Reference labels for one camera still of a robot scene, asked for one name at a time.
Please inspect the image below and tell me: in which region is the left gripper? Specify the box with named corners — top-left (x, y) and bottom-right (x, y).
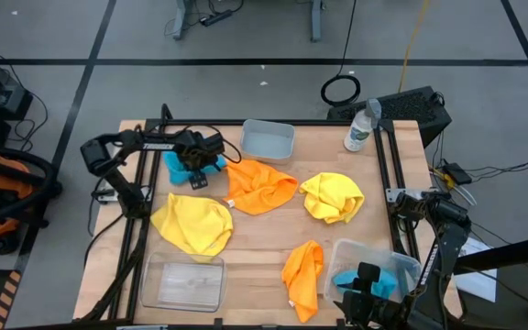
top-left (180, 132), bottom-right (223, 191)

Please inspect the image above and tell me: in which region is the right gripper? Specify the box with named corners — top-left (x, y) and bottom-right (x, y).
top-left (333, 280), bottom-right (412, 330)

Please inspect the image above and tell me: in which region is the blue microfiber towel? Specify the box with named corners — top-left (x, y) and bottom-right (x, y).
top-left (332, 268), bottom-right (399, 299)
top-left (161, 149), bottom-right (228, 187)

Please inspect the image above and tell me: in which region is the orange microfiber towel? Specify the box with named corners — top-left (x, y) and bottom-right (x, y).
top-left (224, 159), bottom-right (300, 216)
top-left (280, 239), bottom-right (325, 324)

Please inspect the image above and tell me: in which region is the yellow microfiber towel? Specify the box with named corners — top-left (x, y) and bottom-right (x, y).
top-left (149, 192), bottom-right (235, 263)
top-left (298, 171), bottom-right (366, 225)

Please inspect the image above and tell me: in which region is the large clear plastic bin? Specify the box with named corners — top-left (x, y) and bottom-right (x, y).
top-left (323, 236), bottom-right (424, 329)

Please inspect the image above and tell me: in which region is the small clear plastic bin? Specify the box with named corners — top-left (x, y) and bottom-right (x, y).
top-left (138, 250), bottom-right (227, 314)

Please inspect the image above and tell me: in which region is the white paper sheet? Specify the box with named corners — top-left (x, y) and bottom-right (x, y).
top-left (454, 236), bottom-right (499, 303)

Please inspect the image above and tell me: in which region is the grey desk leg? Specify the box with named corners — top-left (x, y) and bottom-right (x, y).
top-left (309, 0), bottom-right (327, 43)
top-left (173, 0), bottom-right (196, 41)

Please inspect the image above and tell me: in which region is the black power strip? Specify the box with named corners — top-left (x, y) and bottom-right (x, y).
top-left (198, 9), bottom-right (234, 28)

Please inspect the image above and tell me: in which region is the white spray bottle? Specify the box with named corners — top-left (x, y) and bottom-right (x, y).
top-left (343, 97), bottom-right (383, 153)

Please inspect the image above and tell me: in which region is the black power adapter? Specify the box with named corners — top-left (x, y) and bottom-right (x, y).
top-left (442, 159), bottom-right (474, 187)

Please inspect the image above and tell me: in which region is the black table edge bar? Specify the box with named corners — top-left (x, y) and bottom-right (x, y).
top-left (449, 231), bottom-right (528, 276)

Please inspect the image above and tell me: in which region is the orange black shop vacuum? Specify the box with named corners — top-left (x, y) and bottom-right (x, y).
top-left (0, 144), bottom-right (63, 256)

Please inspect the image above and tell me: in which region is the black perforated computer case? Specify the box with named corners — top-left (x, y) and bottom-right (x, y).
top-left (326, 85), bottom-right (453, 149)

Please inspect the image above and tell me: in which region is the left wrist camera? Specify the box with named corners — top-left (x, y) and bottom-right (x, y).
top-left (203, 131), bottom-right (226, 156)

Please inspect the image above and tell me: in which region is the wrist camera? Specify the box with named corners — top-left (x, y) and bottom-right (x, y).
top-left (357, 260), bottom-right (382, 284)
top-left (203, 131), bottom-right (226, 156)

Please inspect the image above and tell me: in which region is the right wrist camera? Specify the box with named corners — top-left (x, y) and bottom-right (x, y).
top-left (357, 260), bottom-right (382, 284)

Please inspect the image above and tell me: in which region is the black aluminium table frame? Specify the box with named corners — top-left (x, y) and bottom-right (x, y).
top-left (78, 103), bottom-right (467, 330)

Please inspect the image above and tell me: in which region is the black hanging cable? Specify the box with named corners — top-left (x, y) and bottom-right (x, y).
top-left (320, 0), bottom-right (362, 107)

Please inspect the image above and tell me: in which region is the yellow hanging cable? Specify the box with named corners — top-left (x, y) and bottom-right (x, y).
top-left (397, 0), bottom-right (432, 93)

